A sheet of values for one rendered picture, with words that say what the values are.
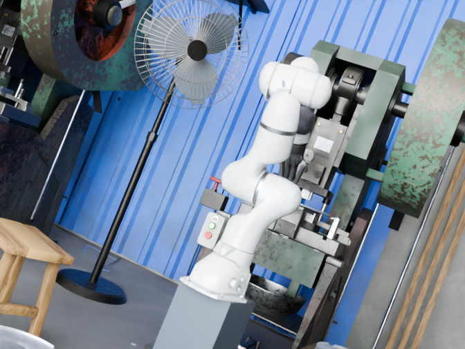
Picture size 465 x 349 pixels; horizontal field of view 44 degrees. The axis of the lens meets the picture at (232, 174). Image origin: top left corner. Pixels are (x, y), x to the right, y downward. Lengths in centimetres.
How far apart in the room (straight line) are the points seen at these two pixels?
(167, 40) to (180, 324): 154
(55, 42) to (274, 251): 141
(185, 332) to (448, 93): 122
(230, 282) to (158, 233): 230
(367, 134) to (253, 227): 89
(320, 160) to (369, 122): 26
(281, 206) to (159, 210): 231
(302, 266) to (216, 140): 176
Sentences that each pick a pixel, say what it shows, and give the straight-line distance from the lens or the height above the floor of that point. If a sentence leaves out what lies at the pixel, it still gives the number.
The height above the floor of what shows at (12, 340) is 24.
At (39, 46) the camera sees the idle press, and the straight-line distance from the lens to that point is 292.
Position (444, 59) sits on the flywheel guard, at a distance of 223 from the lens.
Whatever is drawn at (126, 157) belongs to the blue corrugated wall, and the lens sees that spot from 407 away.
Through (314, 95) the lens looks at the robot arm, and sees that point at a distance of 167.
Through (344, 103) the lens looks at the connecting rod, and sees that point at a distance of 253.
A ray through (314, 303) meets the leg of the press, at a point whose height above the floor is 46.
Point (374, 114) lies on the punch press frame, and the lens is 244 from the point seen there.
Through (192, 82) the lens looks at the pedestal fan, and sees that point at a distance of 283.
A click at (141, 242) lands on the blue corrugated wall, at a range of 399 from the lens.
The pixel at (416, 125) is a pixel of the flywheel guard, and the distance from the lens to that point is 216.
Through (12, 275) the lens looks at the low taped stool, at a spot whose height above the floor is 14.
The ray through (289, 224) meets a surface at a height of 70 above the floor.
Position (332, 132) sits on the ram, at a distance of 248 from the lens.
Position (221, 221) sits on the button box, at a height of 61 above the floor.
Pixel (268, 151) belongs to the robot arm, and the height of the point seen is 89.
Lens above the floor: 76
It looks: 1 degrees up
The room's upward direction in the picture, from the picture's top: 22 degrees clockwise
